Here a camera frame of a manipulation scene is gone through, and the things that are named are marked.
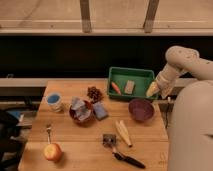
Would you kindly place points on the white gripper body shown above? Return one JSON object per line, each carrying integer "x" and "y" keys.
{"x": 166, "y": 80}

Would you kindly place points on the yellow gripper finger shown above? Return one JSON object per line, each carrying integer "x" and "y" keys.
{"x": 153, "y": 89}

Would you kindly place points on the blue sponge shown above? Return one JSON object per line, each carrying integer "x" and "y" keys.
{"x": 100, "y": 111}

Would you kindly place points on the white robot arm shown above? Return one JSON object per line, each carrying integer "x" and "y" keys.
{"x": 191, "y": 130}

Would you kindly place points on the green plastic tray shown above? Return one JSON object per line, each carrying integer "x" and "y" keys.
{"x": 142, "y": 78}

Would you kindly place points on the purple bowl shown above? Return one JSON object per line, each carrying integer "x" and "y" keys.
{"x": 141, "y": 110}

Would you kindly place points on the orange carrot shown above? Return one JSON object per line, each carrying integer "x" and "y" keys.
{"x": 116, "y": 88}

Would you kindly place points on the banana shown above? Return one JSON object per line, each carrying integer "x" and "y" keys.
{"x": 122, "y": 130}

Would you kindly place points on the pine cone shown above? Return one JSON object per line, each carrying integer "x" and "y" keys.
{"x": 94, "y": 94}

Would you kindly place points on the dark red bowl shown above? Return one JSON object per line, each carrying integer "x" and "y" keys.
{"x": 89, "y": 121}

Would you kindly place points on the crumpled blue white cloth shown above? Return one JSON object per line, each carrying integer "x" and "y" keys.
{"x": 81, "y": 111}

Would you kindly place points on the white cup blue inside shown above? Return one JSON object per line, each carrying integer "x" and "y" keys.
{"x": 54, "y": 101}

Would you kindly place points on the red yellow apple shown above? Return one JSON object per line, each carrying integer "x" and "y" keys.
{"x": 52, "y": 152}

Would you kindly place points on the black chair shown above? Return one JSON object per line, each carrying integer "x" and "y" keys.
{"x": 7, "y": 144}

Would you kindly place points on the black handled brush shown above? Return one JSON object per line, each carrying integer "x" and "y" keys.
{"x": 110, "y": 141}

